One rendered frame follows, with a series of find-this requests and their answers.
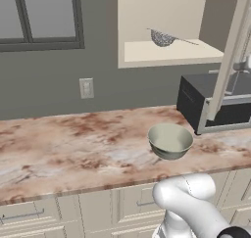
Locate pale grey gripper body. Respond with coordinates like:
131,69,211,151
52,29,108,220
232,54,251,74

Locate cream cabinet door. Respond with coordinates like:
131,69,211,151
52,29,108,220
207,0,251,121

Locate metal mesh tea strainer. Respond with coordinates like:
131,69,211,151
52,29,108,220
146,27,200,48

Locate pale green bowl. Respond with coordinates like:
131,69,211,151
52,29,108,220
146,122,195,161

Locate black microwave oven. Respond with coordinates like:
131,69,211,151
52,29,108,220
176,72,251,136

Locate cream base cupboard door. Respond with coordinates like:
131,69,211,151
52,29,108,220
77,188,118,238
214,168,251,228

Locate cream drawer front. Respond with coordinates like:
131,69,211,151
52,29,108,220
115,182,167,222
0,196,62,230

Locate dark framed window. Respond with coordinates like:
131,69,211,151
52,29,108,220
0,0,85,53

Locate grey cabinet door handle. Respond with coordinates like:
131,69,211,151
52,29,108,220
225,71,245,96

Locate cream wall cabinet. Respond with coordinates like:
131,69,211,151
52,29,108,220
117,0,241,70

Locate white wall outlet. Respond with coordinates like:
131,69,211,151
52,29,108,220
78,77,95,100

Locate grey drawer handle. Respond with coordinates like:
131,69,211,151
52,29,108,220
135,199,156,208
0,208,46,222

